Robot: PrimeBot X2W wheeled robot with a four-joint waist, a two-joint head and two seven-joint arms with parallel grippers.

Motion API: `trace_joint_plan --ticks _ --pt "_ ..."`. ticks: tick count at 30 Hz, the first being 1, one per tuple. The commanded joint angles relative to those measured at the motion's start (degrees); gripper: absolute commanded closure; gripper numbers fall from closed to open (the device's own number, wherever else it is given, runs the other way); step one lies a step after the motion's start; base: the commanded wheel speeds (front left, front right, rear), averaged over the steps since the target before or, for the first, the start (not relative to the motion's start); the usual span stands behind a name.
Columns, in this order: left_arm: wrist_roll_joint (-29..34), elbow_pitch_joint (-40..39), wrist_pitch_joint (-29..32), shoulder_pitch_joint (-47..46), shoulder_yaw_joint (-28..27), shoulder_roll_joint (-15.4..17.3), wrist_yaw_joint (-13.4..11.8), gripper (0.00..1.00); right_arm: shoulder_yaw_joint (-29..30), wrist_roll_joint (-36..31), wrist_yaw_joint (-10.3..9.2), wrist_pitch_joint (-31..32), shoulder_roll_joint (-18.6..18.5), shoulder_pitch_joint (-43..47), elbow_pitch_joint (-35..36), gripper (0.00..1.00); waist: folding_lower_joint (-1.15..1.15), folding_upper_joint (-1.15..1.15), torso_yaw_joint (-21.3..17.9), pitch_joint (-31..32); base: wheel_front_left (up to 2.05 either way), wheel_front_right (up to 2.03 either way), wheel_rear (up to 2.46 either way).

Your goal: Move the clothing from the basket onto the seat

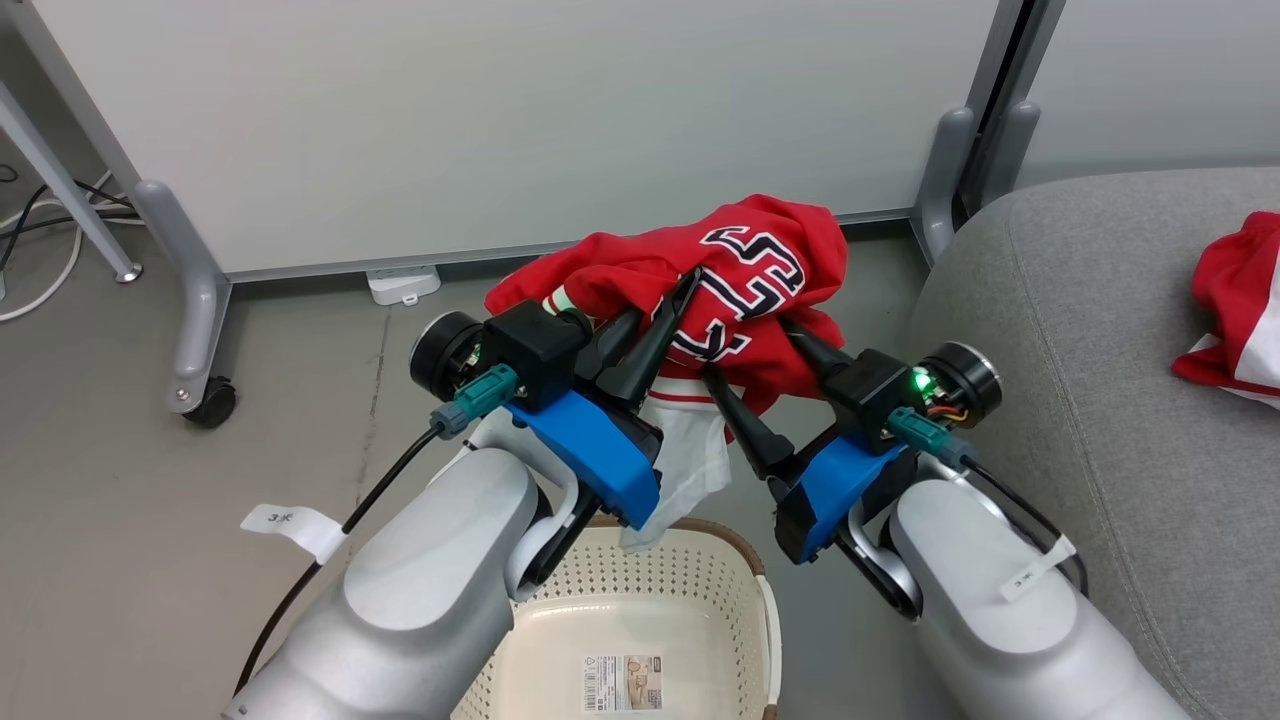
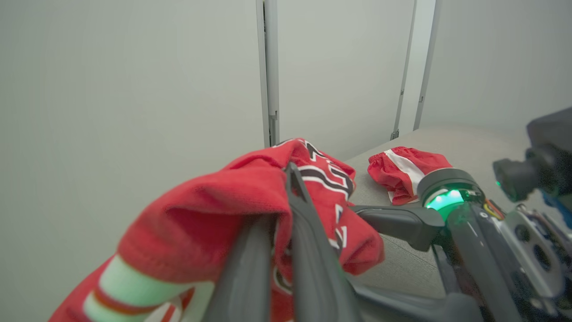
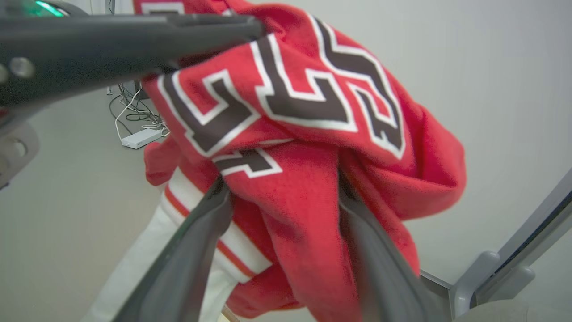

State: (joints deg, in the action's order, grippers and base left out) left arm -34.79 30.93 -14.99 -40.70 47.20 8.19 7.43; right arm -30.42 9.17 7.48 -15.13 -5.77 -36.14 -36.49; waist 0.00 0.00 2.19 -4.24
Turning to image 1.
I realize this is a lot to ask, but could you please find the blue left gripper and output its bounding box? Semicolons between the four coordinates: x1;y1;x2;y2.
504;268;702;532

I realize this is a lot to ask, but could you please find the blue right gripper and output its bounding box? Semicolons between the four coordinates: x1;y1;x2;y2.
700;316;909;567

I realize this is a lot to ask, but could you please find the red jersey with number print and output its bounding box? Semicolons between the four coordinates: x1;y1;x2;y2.
484;193;850;554

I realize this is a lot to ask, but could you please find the red and white garment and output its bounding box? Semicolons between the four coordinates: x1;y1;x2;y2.
1171;210;1280;412

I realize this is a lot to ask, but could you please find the grey fabric sofa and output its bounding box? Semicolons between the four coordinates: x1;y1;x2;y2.
904;165;1280;720

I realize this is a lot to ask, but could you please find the white power strip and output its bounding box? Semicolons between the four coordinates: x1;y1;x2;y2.
365;265;443;307

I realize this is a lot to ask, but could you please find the cream perforated laundry basket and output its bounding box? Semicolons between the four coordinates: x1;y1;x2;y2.
450;515;784;720

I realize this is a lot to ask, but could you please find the white partition panel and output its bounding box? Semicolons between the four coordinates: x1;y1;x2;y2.
0;0;1027;284
985;0;1280;193

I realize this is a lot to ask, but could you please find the grey partition leg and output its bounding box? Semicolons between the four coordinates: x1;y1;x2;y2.
964;100;1042;217
911;107;977;268
132;180;234;414

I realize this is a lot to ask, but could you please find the white barcode sticker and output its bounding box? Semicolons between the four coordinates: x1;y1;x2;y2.
581;654;665;714

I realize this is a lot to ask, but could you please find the black caster wheel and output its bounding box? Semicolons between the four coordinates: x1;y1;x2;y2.
182;376;239;430

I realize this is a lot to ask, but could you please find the grey metal table leg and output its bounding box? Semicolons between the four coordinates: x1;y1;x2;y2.
0;80;144;285

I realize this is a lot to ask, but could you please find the teal right cable connector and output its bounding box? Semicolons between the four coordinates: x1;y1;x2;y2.
885;404;977;472

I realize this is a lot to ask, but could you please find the teal cable connector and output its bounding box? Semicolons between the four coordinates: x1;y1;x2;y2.
430;363;522;442
885;404;977;472

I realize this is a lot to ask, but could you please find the teal left cable connector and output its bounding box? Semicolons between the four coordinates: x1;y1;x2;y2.
430;363;522;442

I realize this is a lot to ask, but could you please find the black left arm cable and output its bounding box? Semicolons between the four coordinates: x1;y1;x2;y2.
231;424;443;702

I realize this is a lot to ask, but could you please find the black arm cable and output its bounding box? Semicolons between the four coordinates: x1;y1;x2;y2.
231;424;443;702
958;458;1092;602

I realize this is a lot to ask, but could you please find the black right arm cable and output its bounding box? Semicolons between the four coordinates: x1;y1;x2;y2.
958;458;1092;602

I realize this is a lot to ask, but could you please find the white cable label tag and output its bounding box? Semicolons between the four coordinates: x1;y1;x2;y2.
240;503;349;565
999;535;1078;604

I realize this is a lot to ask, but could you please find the white floor cable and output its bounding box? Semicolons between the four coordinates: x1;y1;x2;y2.
0;170;117;324

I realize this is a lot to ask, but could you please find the black floor cable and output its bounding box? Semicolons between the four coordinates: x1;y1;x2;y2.
0;164;137;273

